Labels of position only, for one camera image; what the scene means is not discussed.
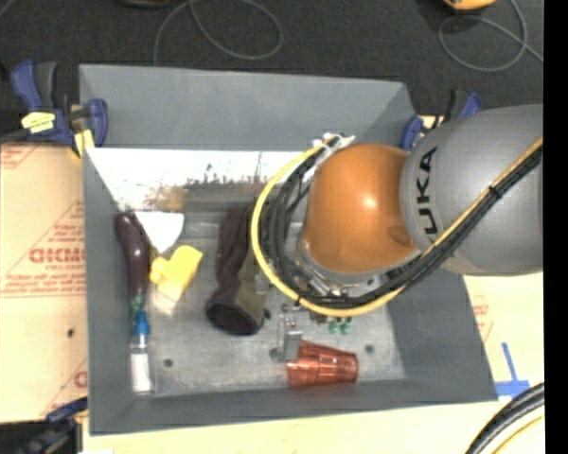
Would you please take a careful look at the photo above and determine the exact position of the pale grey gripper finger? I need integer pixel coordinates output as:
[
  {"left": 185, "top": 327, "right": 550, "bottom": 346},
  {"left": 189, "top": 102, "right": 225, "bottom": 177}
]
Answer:
[
  {"left": 270, "top": 314, "right": 286, "bottom": 363},
  {"left": 283, "top": 316, "right": 305, "bottom": 358}
]

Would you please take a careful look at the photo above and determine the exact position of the orange clear plastic cup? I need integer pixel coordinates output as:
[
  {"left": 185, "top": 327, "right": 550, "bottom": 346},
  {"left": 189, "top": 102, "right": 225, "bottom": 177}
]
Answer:
[{"left": 285, "top": 340, "right": 360, "bottom": 389}]

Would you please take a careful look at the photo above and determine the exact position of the olive green flat block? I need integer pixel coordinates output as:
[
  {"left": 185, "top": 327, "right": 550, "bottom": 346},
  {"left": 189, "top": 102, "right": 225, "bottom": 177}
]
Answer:
[{"left": 237, "top": 248, "right": 272, "bottom": 323}]

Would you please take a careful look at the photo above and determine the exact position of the dark brown ribbed tube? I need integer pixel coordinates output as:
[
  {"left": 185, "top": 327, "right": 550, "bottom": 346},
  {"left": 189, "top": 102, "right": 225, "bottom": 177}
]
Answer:
[{"left": 204, "top": 204, "right": 265, "bottom": 336}]

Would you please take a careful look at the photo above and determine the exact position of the yellow block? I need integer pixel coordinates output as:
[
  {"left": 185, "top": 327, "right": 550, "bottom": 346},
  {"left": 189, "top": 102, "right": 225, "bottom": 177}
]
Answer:
[{"left": 149, "top": 245, "right": 204, "bottom": 303}]

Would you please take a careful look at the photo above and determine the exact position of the white bottle with blue cap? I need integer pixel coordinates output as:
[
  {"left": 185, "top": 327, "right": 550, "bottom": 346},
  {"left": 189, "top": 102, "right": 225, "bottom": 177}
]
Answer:
[{"left": 129, "top": 308, "right": 154, "bottom": 394}]

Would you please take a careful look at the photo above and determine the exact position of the white triangular piece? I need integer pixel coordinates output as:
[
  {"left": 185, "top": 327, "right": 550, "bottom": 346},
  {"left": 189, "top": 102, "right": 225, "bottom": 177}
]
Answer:
[{"left": 135, "top": 211, "right": 186, "bottom": 255}]

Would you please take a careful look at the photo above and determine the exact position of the purple toy eggplant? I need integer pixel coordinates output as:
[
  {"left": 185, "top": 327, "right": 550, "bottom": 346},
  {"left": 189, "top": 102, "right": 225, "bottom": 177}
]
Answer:
[{"left": 115, "top": 212, "right": 151, "bottom": 309}]

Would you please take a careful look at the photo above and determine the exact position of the grey metal bin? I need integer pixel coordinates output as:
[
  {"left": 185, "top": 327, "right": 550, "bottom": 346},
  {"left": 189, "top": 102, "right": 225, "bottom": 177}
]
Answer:
[{"left": 78, "top": 63, "right": 499, "bottom": 434}]

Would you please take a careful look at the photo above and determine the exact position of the brown cardboard board red print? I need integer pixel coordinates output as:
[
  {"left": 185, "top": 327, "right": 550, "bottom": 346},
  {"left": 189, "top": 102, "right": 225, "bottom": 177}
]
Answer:
[{"left": 0, "top": 140, "right": 90, "bottom": 426}]

